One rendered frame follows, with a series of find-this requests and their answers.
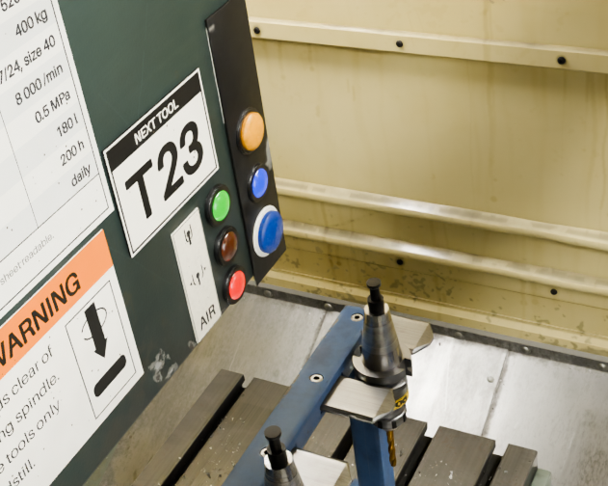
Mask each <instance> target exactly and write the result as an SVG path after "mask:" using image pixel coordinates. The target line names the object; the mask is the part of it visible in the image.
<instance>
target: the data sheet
mask: <svg viewBox="0 0 608 486"><path fill-rule="evenodd" d="M113 211H114V206H113V203H112V199H111V195H110V192H109V188H108V184H107V181H106V177H105V174H104V171H103V167H102V164H101V160H100V156H99V153H98V149H97V145H96V142H95V138H94V135H93V129H92V125H91V122H90V118H89V114H88V111H87V107H86V103H85V100H84V97H83V93H82V90H81V86H80V82H79V79H78V75H77V71H76V68H75V64H74V61H73V58H72V54H71V50H70V47H69V43H68V39H67V36H66V29H65V26H64V23H63V19H62V16H61V12H60V9H59V5H58V1H57V0H0V319H1V318H2V317H3V316H4V315H5V314H6V313H7V312H8V311H9V310H10V309H11V308H12V307H13V306H14V305H15V304H16V303H17V302H18V301H19V300H20V299H22V298H23V297H24V296H25V295H26V294H27V293H28V292H29V291H30V290H31V289H32V288H33V287H34V286H35V285H36V284H37V283H38V282H39V281H40V280H41V279H42V278H43V277H45V276H46V275H47V274H48V273H49V272H50V271H51V270H52V269H53V268H54V267H55V266H56V265H57V264H58V263H59V262H60V261H61V260H62V259H63V258H64V257H65V256H67V255H68V254H69V253H70V252H71V251H72V250H73V249H74V248H75V247H76V246H77V245H78V244H79V243H80V242H81V241H82V240H83V239H84V238H85V237H86V236H87V235H88V234H89V233H91V232H92V231H93V230H94V229H95V228H96V227H97V226H98V225H99V224H100V223H101V222H102V221H103V220H104V219H105V218H106V217H107V216H108V215H109V214H110V213H111V212H113Z"/></svg>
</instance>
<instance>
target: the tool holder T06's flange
mask: <svg viewBox="0 0 608 486"><path fill-rule="evenodd" d="M399 343H400V346H401V350H402V353H403V359H402V361H401V363H400V364H399V365H398V366H396V367H395V368H393V369H391V370H389V371H381V372H379V371H373V370H370V369H368V368H366V367H365V366H364V365H363V364H362V362H361V356H360V357H357V356H353V366H354V372H355V379H358V380H362V381H364V382H366V383H370V384H374V385H382V386H386V387H390V388H392V389H393V393H395V392H399V391H401V390H402V389H404V388H405V387H406V386H407V385H406V382H404V381H403V379H404V378H405V376H406V375H408V376H411V377H412V365H411V364H412V362H411V352H410V350H409V348H408V347H407V346H406V345H405V344H404V343H403V342H401V341H399Z"/></svg>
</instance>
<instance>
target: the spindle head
mask: <svg viewBox="0 0 608 486"><path fill-rule="evenodd" d="M57 1H58V5H59V9H60V12H61V16H62V19H63V23H64V26H65V29H66V36H67V39H68V43H69V47H70V50H71V54H72V58H73V61H74V64H75V68H76V71H77V75H78V79H79V82H80V86H81V90H82V93H83V97H84V100H85V103H86V107H87V111H88V114H89V118H90V122H91V125H92V129H93V135H94V138H95V142H96V145H97V149H98V153H99V156H100V160H101V164H102V167H103V171H104V174H105V177H106V181H107V184H108V188H109V192H110V195H111V199H112V203H113V206H114V211H113V212H111V213H110V214H109V215H108V216H107V217H106V218H105V219H104V220H103V221H102V222H101V223H100V224H99V225H98V226H97V227H96V228H95V229H94V230H93V231H92V232H91V233H89V234H88V235H87V236H86V237H85V238H84V239H83V240H82V241H81V242H80V243H79V244H78V245H77V246H76V247H75V248H74V249H73V250H72V251H71V252H70V253H69V254H68V255H67V256H65V257H64V258H63V259H62V260H61V261H60V262H59V263H58V264H57V265H56V266H55V267H54V268H53V269H52V270H51V271H50V272H49V273H48V274H47V275H46V276H45V277H43V278H42V279H41V280H40V281H39V282H38V283H37V284H36V285H35V286H34V287H33V288H32V289H31V290H30V291H29V292H28V293H27V294H26V295H25V296H24V297H23V298H22V299H20V300H19V301H18V302H17V303H16V304H15V305H14V306H13V307H12V308H11V309H10V310H9V311H8V312H7V313H6V314H5V315H4V316H3V317H2V318H1V319H0V327H1V326H2V325H3V324H4V323H5V322H6V321H7V320H8V319H9V318H10V317H11V316H12V315H13V314H14V313H15V312H16V311H17V310H18V309H20V308H21V307H22V306H23V305H24V304H25V303H26V302H27V301H28V300H29V299H30V298H31V297H32V296H33V295H34V294H35V293H36V292H37V291H38V290H39V289H40V288H41V287H42V286H43V285H44V284H45V283H46V282H48V281H49V280H50V279H51V278H52V277H53V276H54V275H55V274H56V273H57V272H58V271H59V270H60V269H61V268H62V267H63V266H64V265H65V264H66V263H67V262H68V261H69V260H70V259H71V258H72V257H73V256H74V255H76V254H77V253H78V252H79V251H80V250H81V249H82V248H83V247H84V246H85V245H86V244H87V243H88V242H89V241H90V240H91V239H92V238H93V237H94V236H95V235H96V234H97V233H98V232H99V231H100V230H103V231H104V234H105V238H106V242H107V245H108V249H109V252H110V256H111V259H112V262H113V265H114V269H115V272H116V276H117V279H118V283H119V289H120V292H121V296H122V299H123V303H124V305H125V309H126V312H127V316H128V319H129V323H130V326H131V330H132V333H133V337H134V339H135V343H136V347H137V350H138V354H139V357H140V361H141V364H142V368H143V371H144V374H143V375H142V376H141V378H140V379H139V380H138V381H137V382H136V383H135V385H134V386H133V387H132V388H131V389H130V391H129V392H128V393H127V394H126V395H125V396H124V398H123V399H122V400H121V401H120V402H119V404H118V405H117V406H116V407H115V408H114V410H113V411H112V412H111V413H110V414H109V416H108V417H107V418H106V419H104V421H103V422H102V423H101V424H100V425H99V426H98V428H97V429H96V430H95V431H94V432H93V434H92V435H91V436H90V437H89V438H88V440H87V441H86V442H85V443H84V444H83V446H82V447H81V448H80V449H79V450H78V452H77V453H76V454H75V455H74V456H73V457H72V459H71V460H70V461H69V462H68V463H67V465H66V466H65V467H64V468H63V469H62V471H61V472H60V473H59V474H58V475H57V477H56V478H55V479H54V480H53V481H52V483H51V484H50V485H49V486H83V485H84V484H85V483H86V482H87V480H88V479H89V478H90V477H91V475H92V474H93V473H94V471H95V470H96V469H97V468H98V467H99V465H100V464H101V463H102V462H103V460H104V459H105V458H106V457H107V455H108V454H109V453H110V452H111V451H112V449H113V448H114V447H115V446H116V444H117V443H118V442H119V440H120V439H121V438H122V437H123V436H124V434H125V433H126V432H127V431H128V429H129V428H130V427H131V426H132V424H133V423H134V422H135V421H136V420H137V418H138V417H139V416H140V415H141V413H142V412H143V411H144V410H145V408H146V407H147V406H148V405H149V403H150V402H151V401H152V400H153V398H154V397H155V396H156V395H157V394H158V392H159V391H160V390H162V388H163V387H164V386H165V385H166V383H167V382H168V381H169V380H170V379H171V377H172V376H173V375H174V373H175V372H176V371H177V370H178V368H179V367H180V366H181V365H182V364H183V362H184V361H185V360H186V359H187V357H188V356H189V355H190V354H191V352H192V351H193V350H194V349H195V348H196V346H197V345H198V343H197V341H196V337H195V333H194V329H193V325H192V320H191V316H190V313H189V309H188V305H187V301H186V296H185V292H184V288H183V284H182V281H181V277H180V273H179V268H178V264H177V260H176V256H175V252H174V248H173V244H172V237H171V234H172V233H173V232H174V231H175V230H176V229H177V228H178V227H179V226H180V225H181V224H182V223H183V222H184V220H185V219H186V218H187V217H188V216H189V215H190V214H191V213H192V212H193V211H194V210H195V209H196V208H198V211H199V216H200V219H201V224H202V228H203V233H204V237H205V242H206V247H207V251H208V255H209V259H210V264H211V269H212V273H213V278H214V282H215V286H216V291H217V295H218V300H219V304H220V309H221V313H222V314H223V313H224V312H225V310H226V309H227V308H228V307H229V305H230V304H228V303H227V302H226V301H225V299H224V296H223V282H224V278H225V274H226V272H227V271H228V269H229V268H230V267H231V266H233V265H235V264H238V265H242V266H243V267H244V269H245V271H246V274H247V283H248V282H249V281H250V279H251V278H252V277H253V273H252V269H251V259H250V254H249V249H248V244H247V238H246V234H245V229H244V224H243V218H242V213H241V208H240V204H239V198H238V193H237V188H236V183H235V177H234V172H233V168H232V163H231V157H230V152H229V147H228V142H227V137H226V132H225V124H224V119H223V114H222V109H221V104H220V100H219V94H218V89H217V84H216V79H215V73H214V69H213V64H212V59H211V53H210V48H209V43H208V38H207V33H206V26H205V19H206V18H207V17H208V16H209V15H210V14H212V13H213V12H214V11H216V10H217V9H218V8H219V7H220V6H222V5H223V4H224V3H225V2H226V1H228V0H57ZM196 68H199V73H200V78H201V83H202V87H203V92H204V97H205V102H206V107H207V112H208V117H209V121H210V126H211V131H212V137H213V142H214V147H215V151H216V156H217V161H218V166H219V169H218V170H217V171H216V172H215V173H214V174H213V175H211V176H210V178H209V179H208V180H207V181H206V182H205V183H204V184H203V185H202V186H201V187H200V188H199V189H198V190H197V192H196V193H195V194H194V195H193V196H192V197H191V198H190V199H189V200H188V201H186V202H185V203H184V204H183V205H182V206H181V208H180V209H179V210H178V211H177V212H176V213H175V214H174V215H173V216H172V217H171V218H170V220H169V221H168V222H167V223H166V224H165V225H164V226H163V227H162V228H160V229H159V230H158V231H157V232H156V233H155V234H154V235H153V237H152V238H151V239H150V240H149V241H148V242H147V243H146V244H145V245H144V246H143V247H142V249H141V250H140V251H139V252H138V253H137V254H135V255H134V256H133V257H130V256H129V253H128V249H127V246H126V242H125V238H124V235H123V231H122V227H121V224H120V220H119V215H118V211H117V207H116V204H115V200H114V196H113V193H112V189H111V185H110V181H109V178H108V175H107V171H106V168H105V164H104V160H103V157H102V153H101V151H103V150H104V149H105V148H106V147H107V146H109V145H110V144H111V143H112V142H113V141H114V140H115V139H117V137H118V136H119V135H120V134H121V133H122V132H123V131H125V130H126V129H127V128H128V127H129V126H130V125H131V124H133V123H134V122H135V121H136V120H137V119H138V118H140V117H141V116H142V115H143V114H144V113H145V112H146V111H148V110H149V109H150V108H151V107H152V106H153V105H154V104H156V103H157V102H158V101H159V100H160V99H161V98H162V97H164V96H165V95H166V94H167V93H168V92H169V91H170V90H172V89H173V88H174V87H175V86H176V85H177V84H178V83H180V82H181V81H182V80H183V79H184V78H185V77H186V76H188V75H189V74H190V73H191V72H192V71H193V70H194V69H196ZM217 184H223V185H225V186H226V187H227V188H228V190H229V192H230V195H231V208H230V211H229V214H228V216H227V218H226V220H225V221H224V222H223V223H222V224H221V225H220V226H218V227H214V226H211V225H210V224H209V223H208V221H207V219H206V216H205V204H206V199H207V196H208V194H209V192H210V191H211V189H212V188H213V187H214V186H215V185H217ZM225 226H234V227H235V228H236V229H237V232H238V235H239V248H238V252H237V255H236V257H235V259H234V260H233V261H232V262H231V263H230V264H229V265H228V266H221V265H219V264H218V263H217V261H216V259H215V257H214V245H215V241H216V238H217V235H218V233H219V232H220V230H221V229H222V228H223V227H225Z"/></svg>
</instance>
